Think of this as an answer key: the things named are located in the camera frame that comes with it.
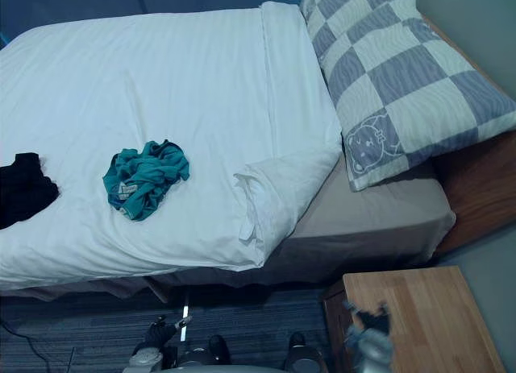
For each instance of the light wooden nightstand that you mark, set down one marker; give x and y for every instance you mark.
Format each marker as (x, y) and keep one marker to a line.
(435, 316)

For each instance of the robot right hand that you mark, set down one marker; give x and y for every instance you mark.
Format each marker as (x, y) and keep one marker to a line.
(369, 322)

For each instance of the robot right silver arm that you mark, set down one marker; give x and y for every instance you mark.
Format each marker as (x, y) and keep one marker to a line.
(373, 359)

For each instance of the silver metal floor strip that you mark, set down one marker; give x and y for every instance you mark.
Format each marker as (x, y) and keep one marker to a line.
(186, 316)

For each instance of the brown wooden bed frame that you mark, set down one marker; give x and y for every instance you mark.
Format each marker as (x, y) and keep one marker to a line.
(475, 187)

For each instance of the white striped duvet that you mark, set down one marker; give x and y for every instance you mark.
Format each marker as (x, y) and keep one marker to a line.
(161, 87)

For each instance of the robot dark foot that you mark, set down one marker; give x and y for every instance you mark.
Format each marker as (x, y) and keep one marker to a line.
(297, 341)
(219, 349)

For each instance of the robot left silver leg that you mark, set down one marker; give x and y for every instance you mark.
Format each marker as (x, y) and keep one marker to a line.
(197, 361)

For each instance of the black crumpled cloth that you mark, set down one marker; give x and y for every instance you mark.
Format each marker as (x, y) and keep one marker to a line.
(24, 187)

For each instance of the grey fitted bed sheet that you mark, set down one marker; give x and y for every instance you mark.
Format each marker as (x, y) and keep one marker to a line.
(363, 216)

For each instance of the robot left silver arm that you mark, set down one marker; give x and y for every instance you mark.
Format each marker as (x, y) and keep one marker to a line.
(145, 361)

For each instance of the teal crumpled cloth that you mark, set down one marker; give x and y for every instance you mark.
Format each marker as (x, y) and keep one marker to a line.
(145, 175)

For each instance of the robot right dark foot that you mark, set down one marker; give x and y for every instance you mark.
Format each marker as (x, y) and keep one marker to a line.
(297, 341)

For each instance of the blue white checked pillow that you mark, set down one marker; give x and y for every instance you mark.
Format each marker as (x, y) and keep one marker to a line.
(403, 67)

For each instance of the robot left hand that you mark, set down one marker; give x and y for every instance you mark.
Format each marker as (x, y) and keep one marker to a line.
(155, 336)

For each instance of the robot left dark foot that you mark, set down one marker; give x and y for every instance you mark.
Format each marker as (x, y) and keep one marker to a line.
(219, 349)

